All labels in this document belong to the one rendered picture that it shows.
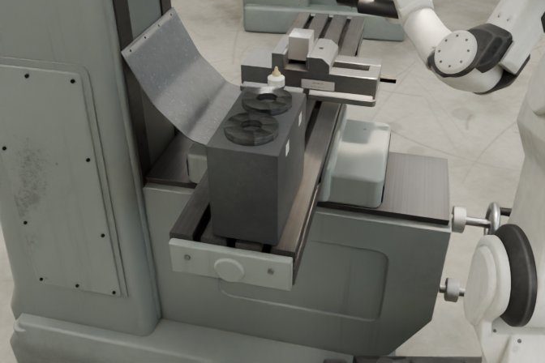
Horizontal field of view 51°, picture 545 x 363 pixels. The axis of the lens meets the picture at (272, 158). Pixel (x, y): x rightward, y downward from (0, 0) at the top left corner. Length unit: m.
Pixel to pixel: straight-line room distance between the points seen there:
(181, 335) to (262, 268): 0.86
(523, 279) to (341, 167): 0.67
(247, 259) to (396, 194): 0.58
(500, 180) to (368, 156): 1.58
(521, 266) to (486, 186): 2.06
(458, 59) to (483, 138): 2.26
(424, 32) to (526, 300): 0.53
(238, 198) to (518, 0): 0.56
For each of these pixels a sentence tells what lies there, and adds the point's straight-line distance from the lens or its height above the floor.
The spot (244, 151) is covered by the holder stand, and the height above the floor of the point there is 1.12.
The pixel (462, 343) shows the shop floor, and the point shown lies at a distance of 2.15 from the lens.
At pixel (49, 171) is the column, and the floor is 0.77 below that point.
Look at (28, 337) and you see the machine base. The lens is 2.02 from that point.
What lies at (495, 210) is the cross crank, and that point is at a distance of 1.57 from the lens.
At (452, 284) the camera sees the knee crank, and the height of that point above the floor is 0.54.
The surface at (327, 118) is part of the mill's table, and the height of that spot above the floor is 0.93.
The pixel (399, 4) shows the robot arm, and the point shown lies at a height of 1.24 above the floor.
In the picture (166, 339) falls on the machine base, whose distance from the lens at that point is 1.84.
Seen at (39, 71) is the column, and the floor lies 1.05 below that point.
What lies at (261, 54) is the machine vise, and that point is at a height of 1.00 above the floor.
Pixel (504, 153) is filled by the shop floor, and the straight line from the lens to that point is 3.18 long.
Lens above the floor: 1.60
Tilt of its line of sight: 33 degrees down
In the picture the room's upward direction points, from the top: straight up
